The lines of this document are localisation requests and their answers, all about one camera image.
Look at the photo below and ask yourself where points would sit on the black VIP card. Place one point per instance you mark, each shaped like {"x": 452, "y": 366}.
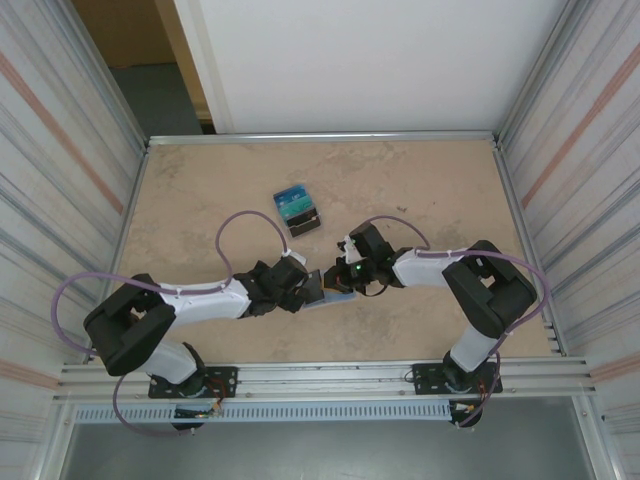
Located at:
{"x": 306, "y": 227}
{"x": 315, "y": 285}

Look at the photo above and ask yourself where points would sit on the aluminium side rail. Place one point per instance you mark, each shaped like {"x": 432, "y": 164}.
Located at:
{"x": 512, "y": 200}
{"x": 120, "y": 250}

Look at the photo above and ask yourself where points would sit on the beige card holder wallet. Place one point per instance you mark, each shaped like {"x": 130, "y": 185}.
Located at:
{"x": 345, "y": 299}

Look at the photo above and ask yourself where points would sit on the translucent corrugated side panel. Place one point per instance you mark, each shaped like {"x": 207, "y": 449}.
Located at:
{"x": 40, "y": 200}
{"x": 600, "y": 200}

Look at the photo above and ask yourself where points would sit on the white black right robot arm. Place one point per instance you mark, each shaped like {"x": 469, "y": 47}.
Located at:
{"x": 430, "y": 270}

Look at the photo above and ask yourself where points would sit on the blue VIP card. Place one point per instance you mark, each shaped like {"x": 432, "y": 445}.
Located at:
{"x": 291, "y": 192}

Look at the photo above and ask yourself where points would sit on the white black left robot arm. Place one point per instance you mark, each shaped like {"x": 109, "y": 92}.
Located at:
{"x": 205, "y": 305}

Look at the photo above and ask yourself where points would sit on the aluminium table edge rail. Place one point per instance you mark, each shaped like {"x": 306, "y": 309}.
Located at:
{"x": 325, "y": 138}

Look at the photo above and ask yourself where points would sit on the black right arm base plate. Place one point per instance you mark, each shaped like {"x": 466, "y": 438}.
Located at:
{"x": 425, "y": 380}

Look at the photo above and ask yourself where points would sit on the clear acrylic card box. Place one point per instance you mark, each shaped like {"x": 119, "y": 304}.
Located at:
{"x": 300, "y": 210}

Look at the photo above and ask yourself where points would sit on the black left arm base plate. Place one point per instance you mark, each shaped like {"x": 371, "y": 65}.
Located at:
{"x": 225, "y": 382}

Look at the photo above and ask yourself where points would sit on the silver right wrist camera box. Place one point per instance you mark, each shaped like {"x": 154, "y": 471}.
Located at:
{"x": 350, "y": 252}

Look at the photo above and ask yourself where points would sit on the brown wooden board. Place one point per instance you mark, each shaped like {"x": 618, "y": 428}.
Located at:
{"x": 135, "y": 30}

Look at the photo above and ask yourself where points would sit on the wide aluminium mounting rail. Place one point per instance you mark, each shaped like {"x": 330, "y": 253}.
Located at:
{"x": 325, "y": 380}

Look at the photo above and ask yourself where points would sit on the teal VIP card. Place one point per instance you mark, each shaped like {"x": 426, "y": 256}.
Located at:
{"x": 298, "y": 205}

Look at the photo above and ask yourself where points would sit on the small green circuit board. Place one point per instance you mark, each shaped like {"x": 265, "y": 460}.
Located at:
{"x": 192, "y": 413}

